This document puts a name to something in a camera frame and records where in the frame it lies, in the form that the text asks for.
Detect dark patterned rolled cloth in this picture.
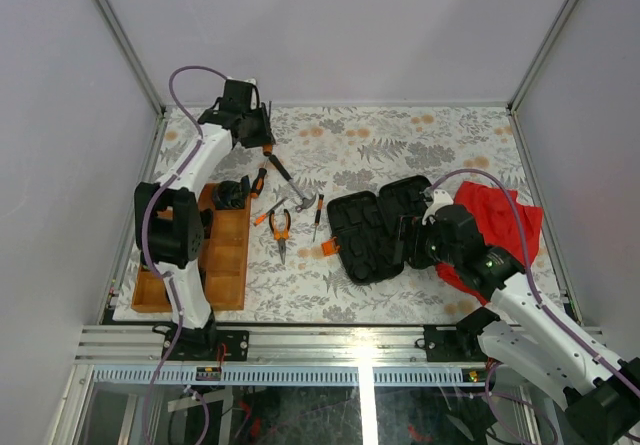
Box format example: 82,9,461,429
211,175,251,210

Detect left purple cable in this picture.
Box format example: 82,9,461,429
139,64,231,445

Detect claw hammer black handle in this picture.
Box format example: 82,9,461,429
268,154,316,212

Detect black orange handle screwdriver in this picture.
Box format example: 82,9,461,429
250,162,267,199

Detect wooden compartment tray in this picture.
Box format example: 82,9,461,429
131,183,251,314

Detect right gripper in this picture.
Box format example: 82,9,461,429
379,215,460,267

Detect black plastic tool case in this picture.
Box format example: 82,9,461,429
327,175,431,285

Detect red cloth bag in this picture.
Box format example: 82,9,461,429
422,181,543,306

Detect large orange screwdriver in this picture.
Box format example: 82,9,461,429
262,102,275,157

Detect aluminium front rail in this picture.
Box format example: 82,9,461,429
74,324,486,386

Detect orange utility knife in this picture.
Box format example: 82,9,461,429
253,198,287,226

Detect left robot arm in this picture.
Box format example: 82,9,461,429
134,79,273,360

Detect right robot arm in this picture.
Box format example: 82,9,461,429
396,205,639,444

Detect orange long-nose pliers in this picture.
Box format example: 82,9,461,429
269,209,291,264

